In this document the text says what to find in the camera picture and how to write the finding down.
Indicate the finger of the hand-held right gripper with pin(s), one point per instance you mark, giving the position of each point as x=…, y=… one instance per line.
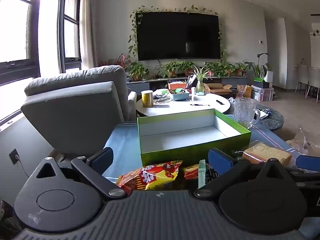
x=308, y=162

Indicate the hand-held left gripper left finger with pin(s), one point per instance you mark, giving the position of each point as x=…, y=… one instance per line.
x=103, y=160

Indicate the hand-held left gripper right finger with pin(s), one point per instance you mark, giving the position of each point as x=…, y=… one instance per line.
x=220, y=158

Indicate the green cardboard box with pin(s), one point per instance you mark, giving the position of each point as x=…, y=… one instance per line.
x=195, y=153

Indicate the red cracker packet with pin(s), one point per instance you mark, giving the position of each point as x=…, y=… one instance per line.
x=191, y=172

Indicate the tan cake packet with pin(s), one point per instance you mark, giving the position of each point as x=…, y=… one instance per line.
x=267, y=153

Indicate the red yellow snack packet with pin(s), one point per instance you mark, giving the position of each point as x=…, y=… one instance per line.
x=150, y=177

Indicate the crumpled clear plastic bag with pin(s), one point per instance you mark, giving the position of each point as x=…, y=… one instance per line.
x=302, y=141

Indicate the dark marble round table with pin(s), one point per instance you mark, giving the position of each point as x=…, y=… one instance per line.
x=272, y=122

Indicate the small black marker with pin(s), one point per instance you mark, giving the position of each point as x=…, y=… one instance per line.
x=220, y=102

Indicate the black pen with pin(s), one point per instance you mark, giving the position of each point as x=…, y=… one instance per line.
x=200, y=104

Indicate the grey armchair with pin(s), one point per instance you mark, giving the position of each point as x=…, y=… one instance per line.
x=75, y=105

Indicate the white oval table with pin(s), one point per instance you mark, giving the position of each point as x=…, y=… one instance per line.
x=175, y=108

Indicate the teal packet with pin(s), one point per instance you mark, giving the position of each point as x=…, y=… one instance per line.
x=200, y=93

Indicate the open cardboard box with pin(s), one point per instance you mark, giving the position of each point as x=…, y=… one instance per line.
x=217, y=88

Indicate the yellow orange bag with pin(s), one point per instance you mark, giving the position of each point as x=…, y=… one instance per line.
x=243, y=91

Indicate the small white bottle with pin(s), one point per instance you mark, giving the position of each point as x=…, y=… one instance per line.
x=193, y=91

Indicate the light blue tray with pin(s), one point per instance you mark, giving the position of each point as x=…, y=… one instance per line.
x=179, y=96

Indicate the yellow can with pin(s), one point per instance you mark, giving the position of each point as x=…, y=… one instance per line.
x=147, y=99

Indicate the glass vase with spider plant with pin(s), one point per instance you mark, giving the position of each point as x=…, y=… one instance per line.
x=200, y=85

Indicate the clear plastic storage bin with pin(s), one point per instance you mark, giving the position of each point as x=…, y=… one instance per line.
x=261, y=94

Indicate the white dining chair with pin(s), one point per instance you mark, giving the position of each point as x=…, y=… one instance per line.
x=314, y=78
x=302, y=76

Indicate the orange box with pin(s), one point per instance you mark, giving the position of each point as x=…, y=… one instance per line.
x=176, y=86

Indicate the pile of dark wrappers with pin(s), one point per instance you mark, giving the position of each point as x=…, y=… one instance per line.
x=161, y=97

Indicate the black box with green lid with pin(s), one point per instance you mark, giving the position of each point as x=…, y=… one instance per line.
x=261, y=83

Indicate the white planter with leafy plant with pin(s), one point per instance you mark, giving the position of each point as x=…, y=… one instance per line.
x=268, y=76

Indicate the row of potted green plants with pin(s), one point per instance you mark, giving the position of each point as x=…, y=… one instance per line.
x=136, y=70

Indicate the red flowering plant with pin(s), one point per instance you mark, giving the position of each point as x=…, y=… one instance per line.
x=120, y=60

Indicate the black flat television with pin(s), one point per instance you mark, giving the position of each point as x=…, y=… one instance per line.
x=177, y=36

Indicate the black framed window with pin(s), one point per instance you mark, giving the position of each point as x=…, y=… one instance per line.
x=71, y=30
x=15, y=30

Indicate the beige curtain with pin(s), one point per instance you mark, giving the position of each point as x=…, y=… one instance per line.
x=88, y=25

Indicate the black wall outlet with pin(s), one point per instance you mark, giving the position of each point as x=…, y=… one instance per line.
x=14, y=156

